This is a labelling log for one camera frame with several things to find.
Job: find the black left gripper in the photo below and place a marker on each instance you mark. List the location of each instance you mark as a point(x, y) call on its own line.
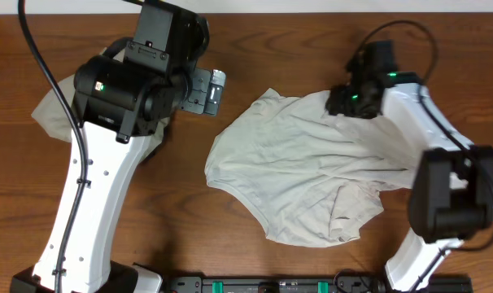
point(187, 96)

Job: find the white t-shirt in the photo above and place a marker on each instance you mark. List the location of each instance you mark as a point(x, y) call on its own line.
point(313, 180)

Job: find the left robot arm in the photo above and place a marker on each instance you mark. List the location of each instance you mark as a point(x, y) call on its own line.
point(120, 98)

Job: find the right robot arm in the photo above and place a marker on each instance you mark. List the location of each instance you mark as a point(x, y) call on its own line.
point(452, 190)

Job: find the folded khaki shorts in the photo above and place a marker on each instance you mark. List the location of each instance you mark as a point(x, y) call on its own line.
point(50, 115)

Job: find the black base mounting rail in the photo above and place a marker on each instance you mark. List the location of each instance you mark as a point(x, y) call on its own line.
point(346, 281)

